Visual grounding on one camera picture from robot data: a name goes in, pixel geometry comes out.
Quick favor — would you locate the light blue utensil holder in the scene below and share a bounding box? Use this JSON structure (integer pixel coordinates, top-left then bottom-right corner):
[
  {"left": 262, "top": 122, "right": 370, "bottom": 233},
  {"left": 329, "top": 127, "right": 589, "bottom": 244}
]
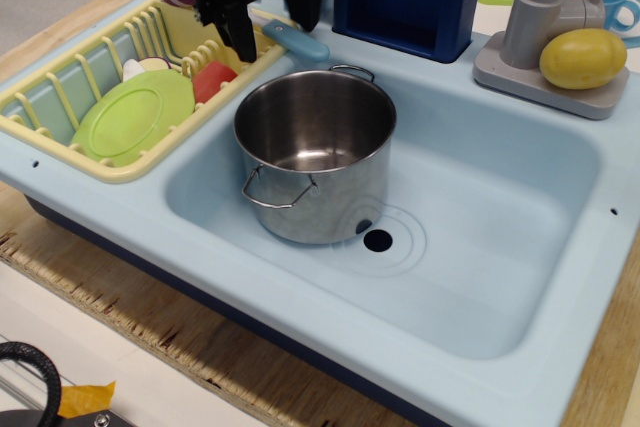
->
[{"left": 249, "top": 0, "right": 333, "bottom": 26}]

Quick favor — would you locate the white toy food piece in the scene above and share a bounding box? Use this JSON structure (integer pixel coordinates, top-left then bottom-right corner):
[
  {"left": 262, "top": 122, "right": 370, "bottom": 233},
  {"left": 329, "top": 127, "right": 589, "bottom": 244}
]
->
[{"left": 122, "top": 57, "right": 171, "bottom": 82}]

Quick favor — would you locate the yellow dish rack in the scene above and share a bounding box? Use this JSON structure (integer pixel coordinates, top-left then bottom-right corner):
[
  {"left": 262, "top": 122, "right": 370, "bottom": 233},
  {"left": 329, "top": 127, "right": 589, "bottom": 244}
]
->
[{"left": 1, "top": 0, "right": 287, "bottom": 183}]

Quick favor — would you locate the green plastic plate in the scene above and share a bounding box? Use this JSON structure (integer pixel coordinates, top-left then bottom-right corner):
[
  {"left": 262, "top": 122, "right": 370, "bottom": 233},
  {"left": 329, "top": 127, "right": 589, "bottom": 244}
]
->
[{"left": 71, "top": 69, "right": 195, "bottom": 167}]

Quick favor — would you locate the yellow toy lemon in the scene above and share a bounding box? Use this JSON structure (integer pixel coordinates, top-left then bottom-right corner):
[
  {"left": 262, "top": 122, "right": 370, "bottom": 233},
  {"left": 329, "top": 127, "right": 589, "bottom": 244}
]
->
[{"left": 539, "top": 28, "right": 627, "bottom": 90}]

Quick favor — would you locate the stainless steel pot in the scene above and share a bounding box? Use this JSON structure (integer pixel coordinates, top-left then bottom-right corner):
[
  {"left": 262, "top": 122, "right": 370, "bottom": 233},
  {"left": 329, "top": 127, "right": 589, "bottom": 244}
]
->
[{"left": 233, "top": 64, "right": 397, "bottom": 245}]

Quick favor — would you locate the grey toy faucet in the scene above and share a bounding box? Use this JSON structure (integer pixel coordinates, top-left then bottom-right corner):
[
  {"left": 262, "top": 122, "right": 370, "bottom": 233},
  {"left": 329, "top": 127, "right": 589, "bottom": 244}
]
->
[{"left": 473, "top": 0, "right": 629, "bottom": 120}]

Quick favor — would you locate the black cable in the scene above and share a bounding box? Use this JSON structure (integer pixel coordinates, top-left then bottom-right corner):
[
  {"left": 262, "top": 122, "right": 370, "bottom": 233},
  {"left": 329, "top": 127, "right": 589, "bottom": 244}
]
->
[{"left": 0, "top": 340, "right": 63, "bottom": 420}]

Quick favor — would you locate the yellow tape piece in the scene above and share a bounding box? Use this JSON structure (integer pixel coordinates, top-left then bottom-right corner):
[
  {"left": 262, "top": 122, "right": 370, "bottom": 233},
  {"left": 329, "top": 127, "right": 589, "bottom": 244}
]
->
[{"left": 57, "top": 381, "right": 116, "bottom": 419}]

